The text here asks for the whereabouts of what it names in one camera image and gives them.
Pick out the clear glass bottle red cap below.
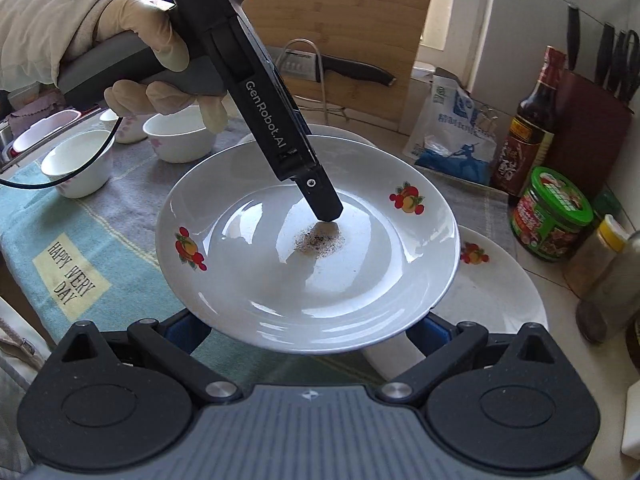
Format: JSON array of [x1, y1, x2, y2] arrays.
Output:
[[575, 232, 640, 344]]

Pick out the metal binder clip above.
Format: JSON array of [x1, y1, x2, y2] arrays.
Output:
[[475, 104, 499, 134]]

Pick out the wooden cutting board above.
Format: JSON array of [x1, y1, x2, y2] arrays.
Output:
[[242, 0, 431, 124]]

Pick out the dark red knife block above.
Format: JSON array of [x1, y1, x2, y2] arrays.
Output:
[[544, 3, 640, 201]]

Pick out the wire board rack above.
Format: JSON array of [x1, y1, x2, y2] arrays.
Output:
[[274, 38, 350, 125]]

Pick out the pink white basin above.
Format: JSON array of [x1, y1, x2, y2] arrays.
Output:
[[9, 110, 81, 158]]

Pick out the white bowl pink flowers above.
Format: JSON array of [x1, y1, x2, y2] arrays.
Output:
[[99, 108, 151, 144]]

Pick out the white bowl plain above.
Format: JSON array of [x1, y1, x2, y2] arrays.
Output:
[[142, 105, 215, 164]]

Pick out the dark vinegar bottle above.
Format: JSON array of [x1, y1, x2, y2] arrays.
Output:
[[490, 46, 566, 206]]

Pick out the black cable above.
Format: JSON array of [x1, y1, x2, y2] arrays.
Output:
[[0, 109, 124, 191]]

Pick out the green lidded sauce jar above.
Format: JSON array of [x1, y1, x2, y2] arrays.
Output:
[[511, 166, 593, 262]]

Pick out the beige sleeved left forearm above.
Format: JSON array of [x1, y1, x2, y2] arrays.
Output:
[[1, 0, 113, 92]]

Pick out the white small bowl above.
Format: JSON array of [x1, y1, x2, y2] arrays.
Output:
[[40, 130, 114, 200]]

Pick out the black handled kitchen knife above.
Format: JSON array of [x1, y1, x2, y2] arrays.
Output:
[[280, 51, 396, 87]]

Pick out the blue white salt bag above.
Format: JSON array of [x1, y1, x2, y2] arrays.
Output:
[[404, 74, 497, 185]]

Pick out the white plastic lidded box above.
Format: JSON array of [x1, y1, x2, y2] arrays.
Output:
[[620, 382, 640, 460]]

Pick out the yellow spice jar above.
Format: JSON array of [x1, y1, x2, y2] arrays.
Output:
[[563, 214, 629, 298]]

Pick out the white fruit-pattern plate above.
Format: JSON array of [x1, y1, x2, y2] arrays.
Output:
[[361, 224, 550, 382], [155, 136, 460, 354]]

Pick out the gloved left hand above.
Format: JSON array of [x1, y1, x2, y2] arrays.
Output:
[[94, 0, 230, 136]]

